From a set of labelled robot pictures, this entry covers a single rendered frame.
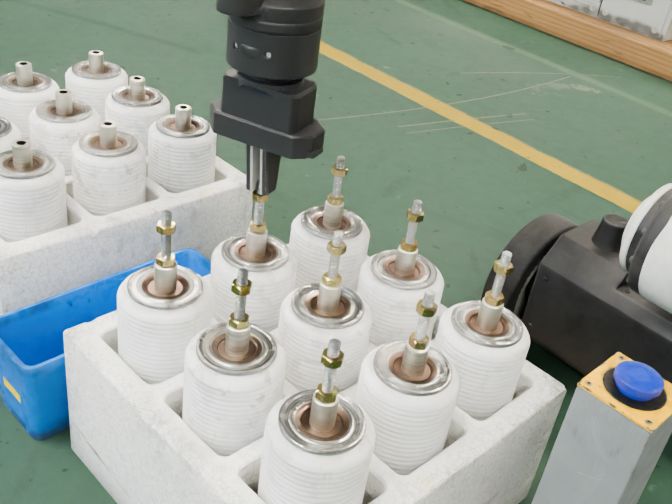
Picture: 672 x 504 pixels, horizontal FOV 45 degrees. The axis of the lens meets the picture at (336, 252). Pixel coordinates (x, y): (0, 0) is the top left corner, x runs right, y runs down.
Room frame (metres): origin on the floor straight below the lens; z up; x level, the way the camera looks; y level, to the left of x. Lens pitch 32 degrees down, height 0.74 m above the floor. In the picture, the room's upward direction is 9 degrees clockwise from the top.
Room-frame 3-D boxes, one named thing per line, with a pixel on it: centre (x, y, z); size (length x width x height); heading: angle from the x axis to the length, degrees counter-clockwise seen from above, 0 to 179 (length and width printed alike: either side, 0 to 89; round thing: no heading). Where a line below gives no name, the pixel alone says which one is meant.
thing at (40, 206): (0.86, 0.40, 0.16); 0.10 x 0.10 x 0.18
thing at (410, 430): (0.59, -0.09, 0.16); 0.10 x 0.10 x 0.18
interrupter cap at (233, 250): (0.75, 0.09, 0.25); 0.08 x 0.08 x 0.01
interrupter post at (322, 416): (0.50, -0.01, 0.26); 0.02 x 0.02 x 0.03
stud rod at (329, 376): (0.50, -0.01, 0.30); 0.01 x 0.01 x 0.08
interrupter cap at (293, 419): (0.50, -0.01, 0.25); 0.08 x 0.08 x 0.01
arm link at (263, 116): (0.75, 0.09, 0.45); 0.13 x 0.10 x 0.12; 68
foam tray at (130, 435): (0.67, 0.00, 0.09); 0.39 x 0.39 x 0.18; 48
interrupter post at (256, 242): (0.75, 0.09, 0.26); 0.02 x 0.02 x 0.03
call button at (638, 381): (0.53, -0.27, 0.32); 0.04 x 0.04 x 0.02
